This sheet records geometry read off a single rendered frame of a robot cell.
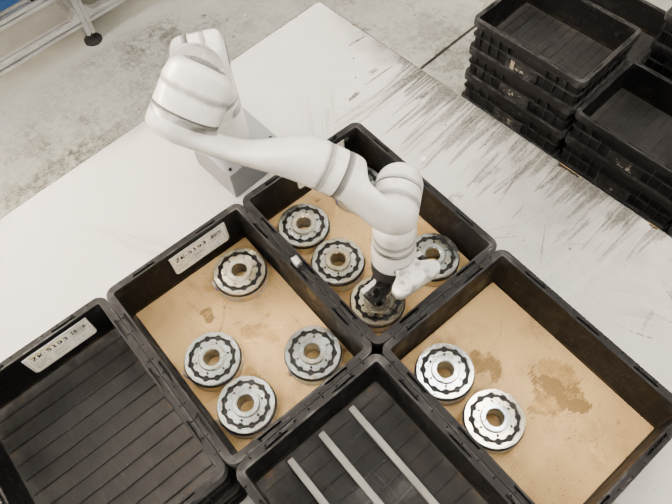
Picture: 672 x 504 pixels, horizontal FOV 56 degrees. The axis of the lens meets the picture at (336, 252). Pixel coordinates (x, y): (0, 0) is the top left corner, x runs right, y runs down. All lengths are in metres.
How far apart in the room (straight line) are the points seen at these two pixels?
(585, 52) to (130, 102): 1.75
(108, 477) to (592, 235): 1.09
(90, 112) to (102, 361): 1.72
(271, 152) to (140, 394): 0.56
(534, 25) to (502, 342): 1.30
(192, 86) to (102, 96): 2.07
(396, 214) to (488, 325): 0.41
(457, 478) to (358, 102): 0.97
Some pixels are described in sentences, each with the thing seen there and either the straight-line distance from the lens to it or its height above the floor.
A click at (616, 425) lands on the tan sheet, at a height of 0.83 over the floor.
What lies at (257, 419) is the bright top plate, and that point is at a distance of 1.11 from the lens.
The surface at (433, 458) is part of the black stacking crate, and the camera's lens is 1.12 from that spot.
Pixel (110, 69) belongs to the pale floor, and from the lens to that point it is 2.98.
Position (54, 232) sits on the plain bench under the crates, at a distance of 1.61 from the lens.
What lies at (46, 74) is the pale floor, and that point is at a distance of 3.08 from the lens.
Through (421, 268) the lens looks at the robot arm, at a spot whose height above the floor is 1.02.
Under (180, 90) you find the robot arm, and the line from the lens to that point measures 0.82.
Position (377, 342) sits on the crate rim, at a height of 0.93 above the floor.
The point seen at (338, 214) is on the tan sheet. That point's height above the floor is 0.83.
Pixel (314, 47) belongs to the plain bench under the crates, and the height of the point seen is 0.70.
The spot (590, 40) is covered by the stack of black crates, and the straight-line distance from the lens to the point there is 2.24.
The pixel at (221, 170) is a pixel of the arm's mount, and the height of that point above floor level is 0.78.
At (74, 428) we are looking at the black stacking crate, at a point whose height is 0.83.
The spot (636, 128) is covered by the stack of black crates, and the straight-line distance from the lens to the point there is 2.18.
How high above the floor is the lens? 1.92
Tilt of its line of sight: 60 degrees down
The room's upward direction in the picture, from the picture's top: 5 degrees counter-clockwise
